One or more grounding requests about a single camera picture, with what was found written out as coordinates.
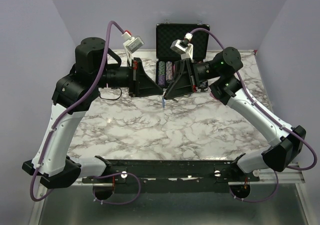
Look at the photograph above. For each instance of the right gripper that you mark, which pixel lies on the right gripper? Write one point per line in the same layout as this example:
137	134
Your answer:
185	80

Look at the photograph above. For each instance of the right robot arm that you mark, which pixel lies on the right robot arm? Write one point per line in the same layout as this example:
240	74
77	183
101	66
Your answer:
284	139

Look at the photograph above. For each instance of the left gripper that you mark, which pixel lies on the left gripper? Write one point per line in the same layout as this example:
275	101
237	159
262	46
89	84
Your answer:
140	84

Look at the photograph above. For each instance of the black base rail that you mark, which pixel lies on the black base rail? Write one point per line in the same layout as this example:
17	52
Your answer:
171	176

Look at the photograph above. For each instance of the blue key tag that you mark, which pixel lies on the blue key tag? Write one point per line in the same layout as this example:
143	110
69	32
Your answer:
163	102

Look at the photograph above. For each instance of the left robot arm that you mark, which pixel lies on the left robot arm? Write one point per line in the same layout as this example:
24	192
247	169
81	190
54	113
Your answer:
72	98

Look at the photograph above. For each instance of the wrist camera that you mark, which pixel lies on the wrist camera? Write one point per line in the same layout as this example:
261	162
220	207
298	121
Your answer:
131	45
184	47

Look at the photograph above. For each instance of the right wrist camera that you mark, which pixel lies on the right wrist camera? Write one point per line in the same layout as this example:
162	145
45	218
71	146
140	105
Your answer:
184	47

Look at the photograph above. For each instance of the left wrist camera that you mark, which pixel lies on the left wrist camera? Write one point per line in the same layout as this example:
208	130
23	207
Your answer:
131	45

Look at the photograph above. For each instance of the black poker chip case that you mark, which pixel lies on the black poker chip case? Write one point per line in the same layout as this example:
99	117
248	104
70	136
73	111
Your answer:
166	33

